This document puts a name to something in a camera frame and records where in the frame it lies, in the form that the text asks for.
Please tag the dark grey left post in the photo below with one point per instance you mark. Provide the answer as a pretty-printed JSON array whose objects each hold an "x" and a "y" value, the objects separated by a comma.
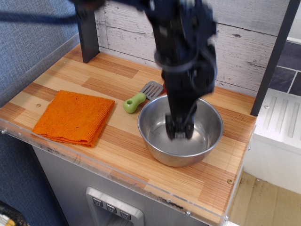
[{"x": 87, "y": 34}]

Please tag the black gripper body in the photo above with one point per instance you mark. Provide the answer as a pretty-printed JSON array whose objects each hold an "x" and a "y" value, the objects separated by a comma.
[{"x": 188, "y": 75}]

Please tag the silver dispenser button panel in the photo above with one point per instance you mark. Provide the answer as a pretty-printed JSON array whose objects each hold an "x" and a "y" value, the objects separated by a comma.
[{"x": 109, "y": 211}]

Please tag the stainless steel pot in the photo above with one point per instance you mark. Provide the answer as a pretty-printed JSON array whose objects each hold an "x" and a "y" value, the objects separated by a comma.
[{"x": 179, "y": 152}]

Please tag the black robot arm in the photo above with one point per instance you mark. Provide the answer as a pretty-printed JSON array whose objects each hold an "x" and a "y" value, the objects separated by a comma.
[{"x": 182, "y": 29}]

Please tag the green handled grey spatula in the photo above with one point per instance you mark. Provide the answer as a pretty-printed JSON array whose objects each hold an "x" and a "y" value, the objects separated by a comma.
[{"x": 150, "y": 91}]

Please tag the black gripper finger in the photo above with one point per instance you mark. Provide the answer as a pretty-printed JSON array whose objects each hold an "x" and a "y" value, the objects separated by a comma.
[
  {"x": 169, "y": 127},
  {"x": 189, "y": 128}
]

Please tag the white toy sink drainboard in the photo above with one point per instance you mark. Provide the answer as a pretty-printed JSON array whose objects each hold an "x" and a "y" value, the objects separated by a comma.
[{"x": 274, "y": 152}]

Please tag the dark grey right post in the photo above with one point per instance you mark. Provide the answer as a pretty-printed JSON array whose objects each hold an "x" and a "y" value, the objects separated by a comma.
[{"x": 275, "y": 54}]

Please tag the dark grey post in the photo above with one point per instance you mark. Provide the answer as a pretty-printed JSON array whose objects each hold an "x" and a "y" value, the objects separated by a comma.
[
  {"x": 87, "y": 34},
  {"x": 275, "y": 54}
]

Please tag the silver toy fridge cabinet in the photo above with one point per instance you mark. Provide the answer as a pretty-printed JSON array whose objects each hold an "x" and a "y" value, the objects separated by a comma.
[{"x": 71, "y": 184}]

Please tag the red toy strawberry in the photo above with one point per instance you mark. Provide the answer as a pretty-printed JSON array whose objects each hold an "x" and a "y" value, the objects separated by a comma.
[{"x": 164, "y": 88}]

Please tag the clear acrylic edge guard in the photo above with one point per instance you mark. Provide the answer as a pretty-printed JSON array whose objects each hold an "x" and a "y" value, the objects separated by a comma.
[{"x": 202, "y": 191}]

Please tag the yellow object bottom left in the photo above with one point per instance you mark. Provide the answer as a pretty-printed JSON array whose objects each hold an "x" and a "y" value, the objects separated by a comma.
[{"x": 10, "y": 222}]

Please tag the orange folded cloth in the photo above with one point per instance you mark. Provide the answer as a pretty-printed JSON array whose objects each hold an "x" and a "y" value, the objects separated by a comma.
[{"x": 74, "y": 118}]

